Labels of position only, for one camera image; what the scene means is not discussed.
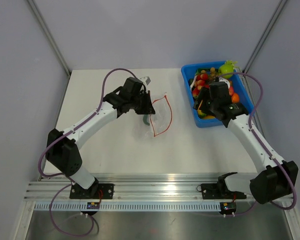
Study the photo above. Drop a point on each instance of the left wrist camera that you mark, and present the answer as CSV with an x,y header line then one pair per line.
x,y
146,80

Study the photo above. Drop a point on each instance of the brown longan toy bunch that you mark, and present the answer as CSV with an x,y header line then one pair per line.
x,y
213,75

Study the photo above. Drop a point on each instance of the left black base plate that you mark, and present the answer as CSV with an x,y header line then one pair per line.
x,y
103,191

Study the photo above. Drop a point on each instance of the left aluminium frame post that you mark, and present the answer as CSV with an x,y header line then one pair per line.
x,y
48,36

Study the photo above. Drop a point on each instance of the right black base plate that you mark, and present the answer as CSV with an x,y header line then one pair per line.
x,y
210,191

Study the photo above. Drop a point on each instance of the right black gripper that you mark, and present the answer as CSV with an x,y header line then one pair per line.
x,y
204,95

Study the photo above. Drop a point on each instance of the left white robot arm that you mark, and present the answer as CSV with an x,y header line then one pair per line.
x,y
63,147

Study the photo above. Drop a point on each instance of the orange toy orange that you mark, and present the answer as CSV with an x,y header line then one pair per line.
x,y
235,98

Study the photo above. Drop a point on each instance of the right aluminium frame post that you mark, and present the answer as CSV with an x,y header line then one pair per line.
x,y
265,34

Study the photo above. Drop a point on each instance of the white slotted cable duct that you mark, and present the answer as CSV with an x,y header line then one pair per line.
x,y
130,206

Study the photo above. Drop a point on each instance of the clear zip top bag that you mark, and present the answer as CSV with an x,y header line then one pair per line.
x,y
160,122

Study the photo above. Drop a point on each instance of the yellow toy lemon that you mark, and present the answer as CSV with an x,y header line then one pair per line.
x,y
208,117

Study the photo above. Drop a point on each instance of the aluminium frame post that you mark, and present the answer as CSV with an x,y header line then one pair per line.
x,y
265,34
48,36

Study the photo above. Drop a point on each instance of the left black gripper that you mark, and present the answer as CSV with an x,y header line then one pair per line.
x,y
148,109

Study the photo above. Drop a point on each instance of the aluminium mounting rail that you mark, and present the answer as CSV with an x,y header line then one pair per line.
x,y
161,187

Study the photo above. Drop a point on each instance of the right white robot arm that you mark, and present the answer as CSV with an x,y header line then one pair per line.
x,y
274,177

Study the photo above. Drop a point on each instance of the yellow toy mango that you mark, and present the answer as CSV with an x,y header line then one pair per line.
x,y
201,114

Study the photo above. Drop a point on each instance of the green toy apple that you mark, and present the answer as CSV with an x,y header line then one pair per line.
x,y
227,68

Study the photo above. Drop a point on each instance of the red toy apple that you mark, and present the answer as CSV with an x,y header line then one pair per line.
x,y
231,91

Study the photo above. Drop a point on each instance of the blue plastic bin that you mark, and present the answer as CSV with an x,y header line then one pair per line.
x,y
188,72

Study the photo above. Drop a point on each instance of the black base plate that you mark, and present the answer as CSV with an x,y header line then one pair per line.
x,y
103,191
210,191

